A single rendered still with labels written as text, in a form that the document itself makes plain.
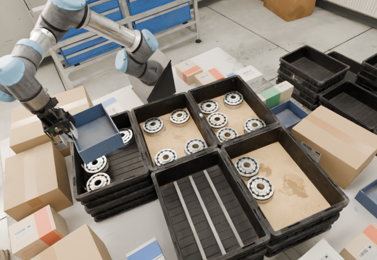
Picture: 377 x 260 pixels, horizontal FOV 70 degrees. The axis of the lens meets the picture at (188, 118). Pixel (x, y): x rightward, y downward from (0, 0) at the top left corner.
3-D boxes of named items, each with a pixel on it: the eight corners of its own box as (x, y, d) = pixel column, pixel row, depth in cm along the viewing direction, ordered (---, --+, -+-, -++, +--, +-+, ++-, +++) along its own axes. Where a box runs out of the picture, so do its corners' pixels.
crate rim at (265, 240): (151, 175, 108) (150, 172, 106) (219, 149, 113) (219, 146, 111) (184, 280, 81) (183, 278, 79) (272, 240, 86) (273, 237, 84)
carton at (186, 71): (176, 74, 187) (174, 65, 182) (190, 68, 191) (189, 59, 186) (188, 85, 177) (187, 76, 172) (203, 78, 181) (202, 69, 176)
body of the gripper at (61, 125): (53, 143, 86) (28, 119, 77) (49, 126, 91) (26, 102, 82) (76, 131, 87) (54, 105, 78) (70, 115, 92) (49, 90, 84)
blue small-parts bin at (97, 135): (71, 130, 107) (64, 118, 102) (106, 114, 112) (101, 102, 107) (85, 164, 94) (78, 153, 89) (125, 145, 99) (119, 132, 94)
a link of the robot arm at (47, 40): (35, 26, 119) (-22, 93, 83) (45, 7, 114) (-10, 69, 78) (60, 42, 124) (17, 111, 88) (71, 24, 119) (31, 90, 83)
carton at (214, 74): (204, 94, 170) (203, 85, 164) (195, 84, 177) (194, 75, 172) (225, 85, 174) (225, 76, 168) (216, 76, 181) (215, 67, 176)
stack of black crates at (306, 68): (271, 101, 238) (278, 58, 206) (296, 87, 247) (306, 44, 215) (307, 128, 213) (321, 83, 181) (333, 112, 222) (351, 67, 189)
